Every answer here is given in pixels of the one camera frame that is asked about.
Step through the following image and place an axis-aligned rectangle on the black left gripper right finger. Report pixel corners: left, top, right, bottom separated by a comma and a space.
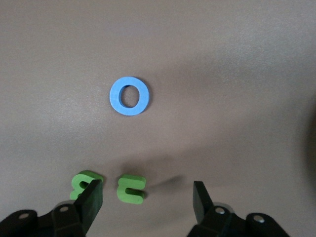
187, 181, 250, 237

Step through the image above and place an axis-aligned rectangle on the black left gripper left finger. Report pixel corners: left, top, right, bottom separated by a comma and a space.
52, 179, 104, 237

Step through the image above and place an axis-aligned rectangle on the green letter B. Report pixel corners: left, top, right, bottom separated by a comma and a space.
69, 170, 104, 200

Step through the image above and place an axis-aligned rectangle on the green letter u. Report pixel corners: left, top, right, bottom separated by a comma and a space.
117, 174, 148, 204

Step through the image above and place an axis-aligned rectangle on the blue letter O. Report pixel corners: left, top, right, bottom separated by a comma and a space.
109, 76, 151, 117

